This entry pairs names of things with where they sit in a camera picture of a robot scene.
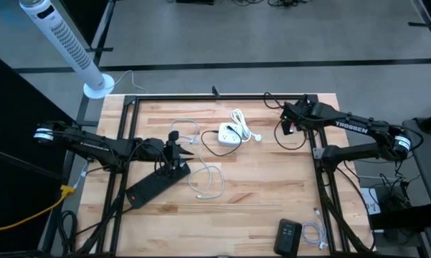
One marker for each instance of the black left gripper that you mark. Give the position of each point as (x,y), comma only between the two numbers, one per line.
(172,157)

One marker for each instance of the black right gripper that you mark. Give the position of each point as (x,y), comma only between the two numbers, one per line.
(304,113)

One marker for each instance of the long black power strip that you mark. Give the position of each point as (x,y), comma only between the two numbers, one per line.
(147,191)

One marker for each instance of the black charging block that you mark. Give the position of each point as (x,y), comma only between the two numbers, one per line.
(288,238)

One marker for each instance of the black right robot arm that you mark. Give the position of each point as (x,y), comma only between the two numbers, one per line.
(351,127)

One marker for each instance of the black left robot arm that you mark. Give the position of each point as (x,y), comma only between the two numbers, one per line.
(100,145)

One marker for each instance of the yellow clamp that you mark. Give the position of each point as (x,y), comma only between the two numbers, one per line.
(394,144)

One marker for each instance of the white paper sheet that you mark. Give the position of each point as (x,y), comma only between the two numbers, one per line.
(371,206)

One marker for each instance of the black equipment box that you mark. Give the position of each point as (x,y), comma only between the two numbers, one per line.
(398,216)

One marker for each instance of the flat black floor object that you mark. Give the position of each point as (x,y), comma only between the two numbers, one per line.
(195,1)

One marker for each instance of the white tower fan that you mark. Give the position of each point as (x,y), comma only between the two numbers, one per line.
(75,53)

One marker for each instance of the black side table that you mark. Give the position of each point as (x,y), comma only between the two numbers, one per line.
(430,172)

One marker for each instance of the black partition stand foot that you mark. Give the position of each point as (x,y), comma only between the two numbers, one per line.
(425,24)

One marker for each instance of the black partition panel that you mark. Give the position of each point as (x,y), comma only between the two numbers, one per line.
(14,125)
(82,18)

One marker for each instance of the grey metal bracket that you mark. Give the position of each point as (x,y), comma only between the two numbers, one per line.
(317,153)

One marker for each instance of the small black frame clamp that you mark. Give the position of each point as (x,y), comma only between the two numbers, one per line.
(215,92)

